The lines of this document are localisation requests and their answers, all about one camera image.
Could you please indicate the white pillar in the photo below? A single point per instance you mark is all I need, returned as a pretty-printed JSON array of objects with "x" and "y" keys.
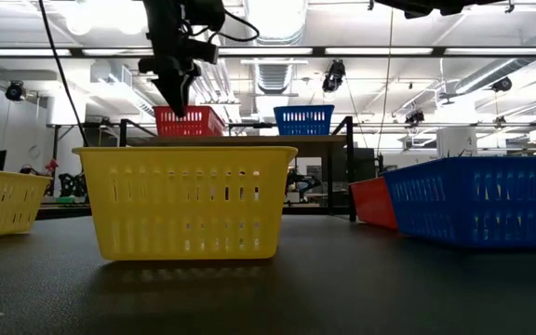
[{"x": 456, "y": 142}]

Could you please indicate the black ceiling camera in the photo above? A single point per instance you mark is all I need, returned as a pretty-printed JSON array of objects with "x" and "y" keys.
[
  {"x": 501, "y": 84},
  {"x": 15, "y": 91}
]

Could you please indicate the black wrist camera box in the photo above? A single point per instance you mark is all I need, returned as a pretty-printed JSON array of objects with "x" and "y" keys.
[{"x": 205, "y": 51}]

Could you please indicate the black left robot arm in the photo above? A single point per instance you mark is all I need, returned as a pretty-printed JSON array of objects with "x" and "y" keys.
[{"x": 205, "y": 14}]

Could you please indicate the black overhead frame bar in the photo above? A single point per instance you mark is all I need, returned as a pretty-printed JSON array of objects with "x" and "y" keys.
[{"x": 317, "y": 51}]

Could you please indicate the small blue plastic basket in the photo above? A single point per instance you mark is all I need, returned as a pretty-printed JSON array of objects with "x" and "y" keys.
[{"x": 303, "y": 125}]

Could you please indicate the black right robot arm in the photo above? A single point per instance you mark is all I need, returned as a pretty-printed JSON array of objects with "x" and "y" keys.
[{"x": 426, "y": 5}]

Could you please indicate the small red plastic basket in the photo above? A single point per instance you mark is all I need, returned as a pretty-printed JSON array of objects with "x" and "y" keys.
[{"x": 203, "y": 123}]

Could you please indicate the wooden shelf with black frame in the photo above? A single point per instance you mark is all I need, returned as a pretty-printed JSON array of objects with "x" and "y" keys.
[{"x": 249, "y": 140}]

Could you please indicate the large blue plastic basket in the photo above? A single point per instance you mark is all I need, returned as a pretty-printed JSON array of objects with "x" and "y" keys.
[{"x": 435, "y": 223}]

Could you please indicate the large red plastic basket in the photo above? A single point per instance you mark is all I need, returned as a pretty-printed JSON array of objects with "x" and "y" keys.
[{"x": 372, "y": 202}]

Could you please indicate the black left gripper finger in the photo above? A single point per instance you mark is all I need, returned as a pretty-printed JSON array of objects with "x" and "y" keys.
[
  {"x": 172, "y": 95},
  {"x": 189, "y": 84}
]

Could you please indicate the black ceiling spotlight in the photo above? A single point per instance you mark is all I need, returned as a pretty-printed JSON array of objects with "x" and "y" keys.
[
  {"x": 334, "y": 76},
  {"x": 414, "y": 117}
]

